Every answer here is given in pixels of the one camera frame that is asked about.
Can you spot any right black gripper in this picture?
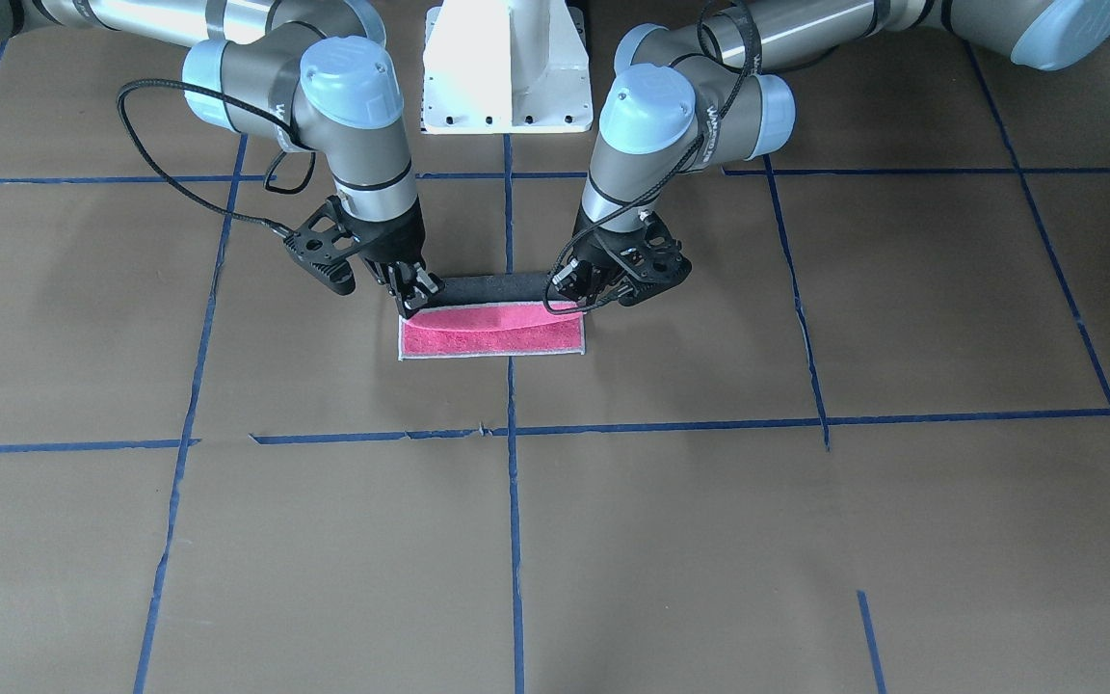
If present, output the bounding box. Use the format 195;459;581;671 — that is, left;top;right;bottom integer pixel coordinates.
353;207;444;319

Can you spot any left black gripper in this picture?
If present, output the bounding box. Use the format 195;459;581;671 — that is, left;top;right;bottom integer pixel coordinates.
543;224;657;315

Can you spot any pink towel grey back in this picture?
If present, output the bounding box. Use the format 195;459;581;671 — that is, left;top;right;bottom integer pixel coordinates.
398;273;587;360

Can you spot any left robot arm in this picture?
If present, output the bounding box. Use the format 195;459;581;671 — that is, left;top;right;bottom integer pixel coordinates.
542;1;1110;315

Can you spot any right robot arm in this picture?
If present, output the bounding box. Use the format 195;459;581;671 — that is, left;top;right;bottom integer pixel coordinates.
0;1;443;319

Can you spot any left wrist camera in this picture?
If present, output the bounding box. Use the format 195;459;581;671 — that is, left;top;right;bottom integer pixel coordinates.
611;214;693;306

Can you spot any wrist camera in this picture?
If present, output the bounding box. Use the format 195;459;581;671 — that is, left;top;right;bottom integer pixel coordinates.
283;195;357;296
611;214;693;306

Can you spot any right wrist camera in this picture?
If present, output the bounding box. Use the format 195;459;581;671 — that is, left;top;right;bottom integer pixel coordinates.
283;195;357;296

